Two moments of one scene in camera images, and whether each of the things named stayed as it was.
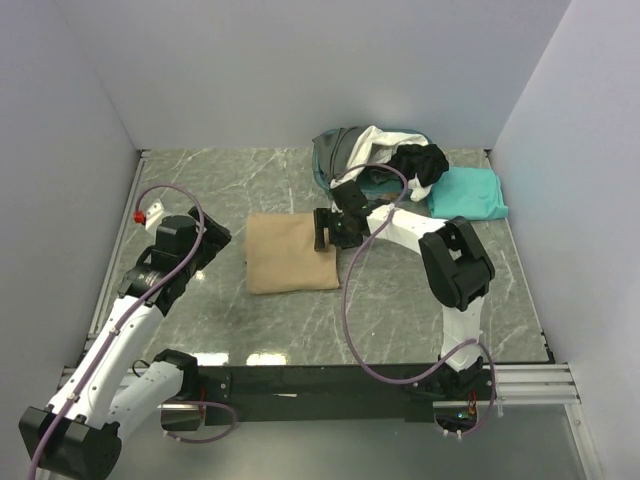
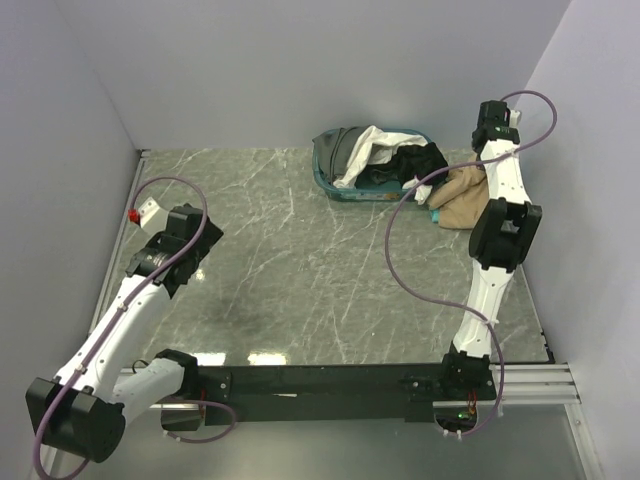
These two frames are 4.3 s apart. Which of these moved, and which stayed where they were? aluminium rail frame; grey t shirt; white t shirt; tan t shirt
Moved: tan t shirt
Stayed: aluminium rail frame; white t shirt; grey t shirt
